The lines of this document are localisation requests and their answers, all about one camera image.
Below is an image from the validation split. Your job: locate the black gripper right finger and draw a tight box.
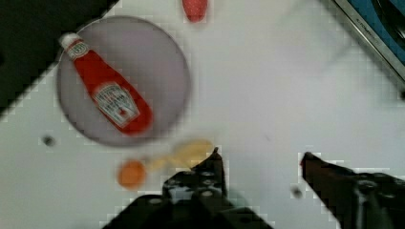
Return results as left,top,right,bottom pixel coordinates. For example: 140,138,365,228
300,152,405,229

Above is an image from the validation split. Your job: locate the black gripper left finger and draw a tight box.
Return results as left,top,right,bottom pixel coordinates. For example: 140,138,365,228
103,150,273,229

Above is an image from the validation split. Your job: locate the black toaster oven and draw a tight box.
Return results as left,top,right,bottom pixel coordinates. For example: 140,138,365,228
319,0,405,89

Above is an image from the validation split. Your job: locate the peeled toy banana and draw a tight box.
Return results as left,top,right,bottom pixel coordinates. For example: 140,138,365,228
146,139,214,172

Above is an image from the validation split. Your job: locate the small orange fruit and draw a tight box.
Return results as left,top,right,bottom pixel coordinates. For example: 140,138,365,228
117,160,146,190

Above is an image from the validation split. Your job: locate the red ketchup bottle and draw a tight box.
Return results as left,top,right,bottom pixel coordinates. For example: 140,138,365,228
59,32,153,135

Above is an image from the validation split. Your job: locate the grey round plate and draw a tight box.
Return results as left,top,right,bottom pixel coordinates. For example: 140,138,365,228
55,15,192,148

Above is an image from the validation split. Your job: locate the red toy strawberry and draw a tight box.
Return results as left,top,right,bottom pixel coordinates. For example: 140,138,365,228
181,0,208,23

